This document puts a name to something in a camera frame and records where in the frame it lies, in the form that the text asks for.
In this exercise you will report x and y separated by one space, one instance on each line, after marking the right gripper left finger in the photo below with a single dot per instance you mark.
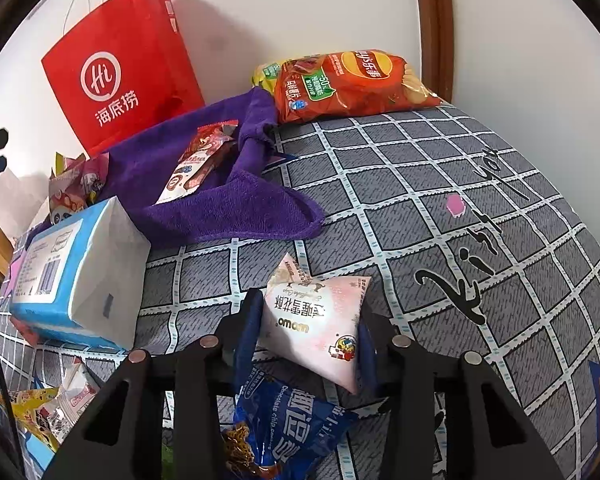
251 315

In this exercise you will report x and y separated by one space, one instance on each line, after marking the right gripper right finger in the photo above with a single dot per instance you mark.
367 357

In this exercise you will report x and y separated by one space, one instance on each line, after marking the pale pink snack pouch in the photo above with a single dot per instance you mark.
314 323

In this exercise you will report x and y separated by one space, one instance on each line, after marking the blue cookie snack bag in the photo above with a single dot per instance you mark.
280 432

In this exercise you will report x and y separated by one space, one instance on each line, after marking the red white cartoon snack bag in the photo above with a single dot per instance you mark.
76 391

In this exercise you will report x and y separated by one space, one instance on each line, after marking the pink bear strawberry snack pack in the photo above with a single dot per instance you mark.
208 148

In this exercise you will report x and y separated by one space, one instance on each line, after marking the yellow crispy noodle snack bag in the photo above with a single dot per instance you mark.
27 408

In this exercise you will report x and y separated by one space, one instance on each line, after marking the purple towel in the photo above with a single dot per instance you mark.
234 200

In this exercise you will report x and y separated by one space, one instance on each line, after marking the grey checked bed sheet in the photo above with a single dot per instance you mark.
484 308

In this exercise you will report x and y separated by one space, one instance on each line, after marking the blue tissue box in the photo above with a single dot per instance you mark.
82 280

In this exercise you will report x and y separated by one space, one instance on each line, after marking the pink snack packet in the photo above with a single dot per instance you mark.
29 335

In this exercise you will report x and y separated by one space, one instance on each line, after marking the pink candy packet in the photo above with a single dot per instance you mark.
75 184

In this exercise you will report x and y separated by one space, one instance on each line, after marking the yellow chips bag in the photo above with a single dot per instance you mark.
266 76

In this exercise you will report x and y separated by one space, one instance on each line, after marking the orange Lays chips bag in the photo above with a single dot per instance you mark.
348 84

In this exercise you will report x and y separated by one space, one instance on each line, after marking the white paper bag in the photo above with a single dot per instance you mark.
23 202

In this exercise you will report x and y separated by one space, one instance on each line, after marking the red paper shopping bag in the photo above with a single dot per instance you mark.
121 70

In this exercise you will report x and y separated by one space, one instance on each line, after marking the brown wooden door frame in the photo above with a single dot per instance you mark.
437 42

